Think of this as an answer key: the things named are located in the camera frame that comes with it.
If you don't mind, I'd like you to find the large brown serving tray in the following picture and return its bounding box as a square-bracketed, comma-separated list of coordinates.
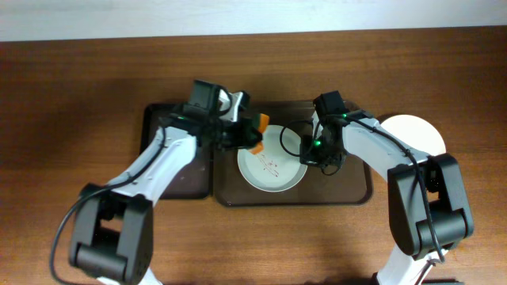
[213, 100, 374, 207]

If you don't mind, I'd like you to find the pale grey stained plate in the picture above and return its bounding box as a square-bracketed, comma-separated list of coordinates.
[237, 125, 307, 192]

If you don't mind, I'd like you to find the cream plate with red stain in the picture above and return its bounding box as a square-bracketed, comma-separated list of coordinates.
[381, 115, 447, 156]

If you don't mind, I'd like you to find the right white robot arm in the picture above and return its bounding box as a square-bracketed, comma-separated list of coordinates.
[302, 112, 475, 284]

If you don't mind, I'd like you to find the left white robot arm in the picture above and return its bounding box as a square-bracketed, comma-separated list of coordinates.
[69, 89, 269, 284]

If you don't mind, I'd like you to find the small black tray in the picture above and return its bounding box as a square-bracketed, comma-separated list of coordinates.
[139, 103, 214, 200]

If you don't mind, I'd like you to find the green and orange sponge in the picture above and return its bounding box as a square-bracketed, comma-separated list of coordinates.
[249, 113, 269, 155]

